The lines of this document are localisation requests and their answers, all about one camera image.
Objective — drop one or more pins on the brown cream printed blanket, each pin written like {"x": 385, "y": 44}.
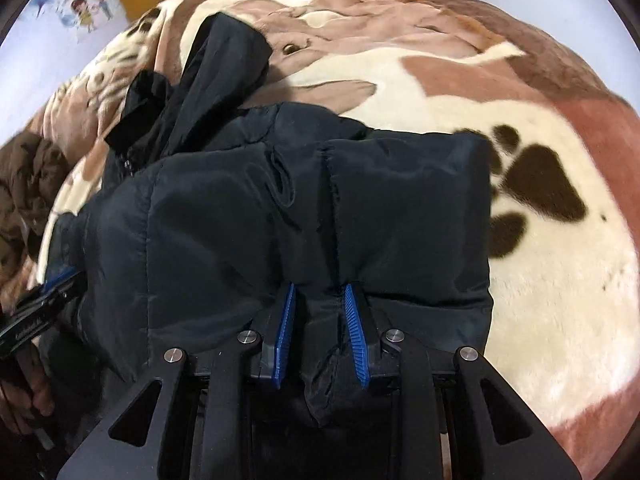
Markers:
{"x": 500, "y": 85}

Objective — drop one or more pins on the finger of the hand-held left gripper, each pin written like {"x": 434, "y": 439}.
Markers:
{"x": 61, "y": 280}

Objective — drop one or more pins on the cartoon wall poster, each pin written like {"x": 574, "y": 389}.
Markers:
{"x": 85, "y": 6}

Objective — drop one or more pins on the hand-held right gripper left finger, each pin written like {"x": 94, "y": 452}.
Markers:
{"x": 285, "y": 331}

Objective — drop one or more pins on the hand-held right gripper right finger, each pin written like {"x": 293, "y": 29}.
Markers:
{"x": 356, "y": 341}

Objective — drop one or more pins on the person's left hand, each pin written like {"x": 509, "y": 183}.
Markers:
{"x": 25, "y": 392}

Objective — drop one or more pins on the black padded jacket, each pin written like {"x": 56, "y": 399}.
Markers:
{"x": 225, "y": 220}

